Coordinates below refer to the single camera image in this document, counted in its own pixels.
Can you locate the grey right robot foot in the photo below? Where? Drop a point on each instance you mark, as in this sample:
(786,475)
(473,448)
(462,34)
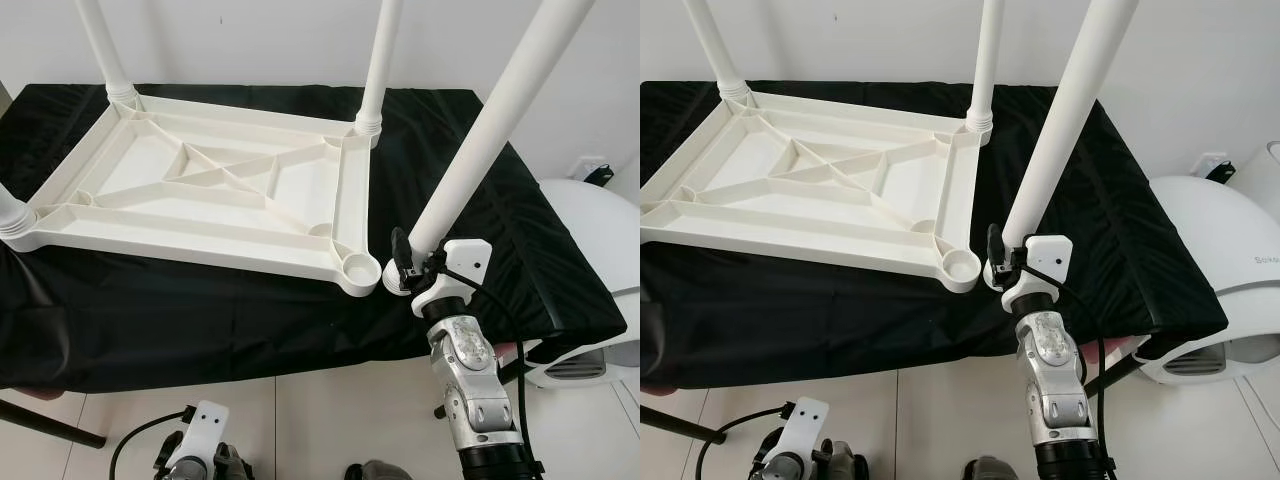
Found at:
(378,470)
(992,468)

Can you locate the grey left robot foot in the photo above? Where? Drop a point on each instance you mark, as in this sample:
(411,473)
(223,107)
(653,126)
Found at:
(235,465)
(850,462)

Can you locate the white dome appliance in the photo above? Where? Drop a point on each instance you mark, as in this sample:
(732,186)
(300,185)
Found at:
(1220,230)
(595,230)

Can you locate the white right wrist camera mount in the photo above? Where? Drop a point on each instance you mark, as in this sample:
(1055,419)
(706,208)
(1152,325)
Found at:
(465,260)
(1045,258)

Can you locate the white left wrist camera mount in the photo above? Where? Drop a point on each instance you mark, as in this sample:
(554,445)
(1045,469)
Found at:
(205,425)
(805,425)

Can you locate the wall socket black plug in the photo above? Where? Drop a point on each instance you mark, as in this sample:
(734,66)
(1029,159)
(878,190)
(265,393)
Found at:
(1218,167)
(597,172)

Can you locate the grey robot foot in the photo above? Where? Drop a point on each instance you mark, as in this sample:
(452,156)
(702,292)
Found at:
(378,470)
(992,468)
(235,465)
(850,462)

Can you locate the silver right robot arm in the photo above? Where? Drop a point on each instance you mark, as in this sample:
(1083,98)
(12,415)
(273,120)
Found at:
(475,380)
(1055,380)

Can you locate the white plastic table top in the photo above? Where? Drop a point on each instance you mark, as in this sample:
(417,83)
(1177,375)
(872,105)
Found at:
(200,230)
(800,225)

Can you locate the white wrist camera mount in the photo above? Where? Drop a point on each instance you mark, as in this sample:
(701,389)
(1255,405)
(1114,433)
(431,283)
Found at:
(205,425)
(465,260)
(805,425)
(1045,258)

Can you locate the white plastic table leg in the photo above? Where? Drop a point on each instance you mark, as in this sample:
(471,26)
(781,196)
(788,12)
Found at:
(500,120)
(380,60)
(715,45)
(1070,120)
(10,215)
(105,50)
(985,60)

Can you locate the black padded bed cover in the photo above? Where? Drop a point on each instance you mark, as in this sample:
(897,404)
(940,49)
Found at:
(200,320)
(850,320)

